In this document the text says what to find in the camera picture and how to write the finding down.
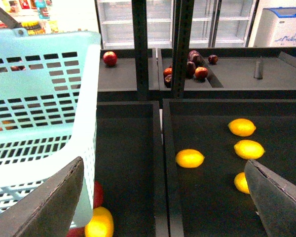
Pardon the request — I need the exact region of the light blue plastic basket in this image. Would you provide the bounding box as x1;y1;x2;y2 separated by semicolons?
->
0;29;101;228

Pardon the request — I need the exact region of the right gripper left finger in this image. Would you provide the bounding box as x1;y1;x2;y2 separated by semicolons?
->
0;157;84;237

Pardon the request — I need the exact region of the glass door refrigerator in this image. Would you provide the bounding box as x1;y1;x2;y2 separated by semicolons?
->
96;0;259;49

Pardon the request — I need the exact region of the white chest freezer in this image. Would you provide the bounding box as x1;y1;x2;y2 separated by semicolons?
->
253;7;296;48

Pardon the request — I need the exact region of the brown basket handle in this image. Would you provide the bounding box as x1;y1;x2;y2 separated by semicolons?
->
0;7;22;29

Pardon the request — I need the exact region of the yellow lemon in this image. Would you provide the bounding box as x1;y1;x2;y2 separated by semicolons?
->
175;149;205;168
228;118;256;137
234;172;250;194
234;140;265;160

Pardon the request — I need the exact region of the red apple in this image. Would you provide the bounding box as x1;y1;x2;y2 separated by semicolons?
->
103;51;117;67
195;67;208;79

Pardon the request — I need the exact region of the yellow orange mango fruit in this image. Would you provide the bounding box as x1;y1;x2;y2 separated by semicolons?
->
84;206;114;237

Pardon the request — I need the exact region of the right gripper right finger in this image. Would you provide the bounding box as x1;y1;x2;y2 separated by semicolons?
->
244;159;296;237

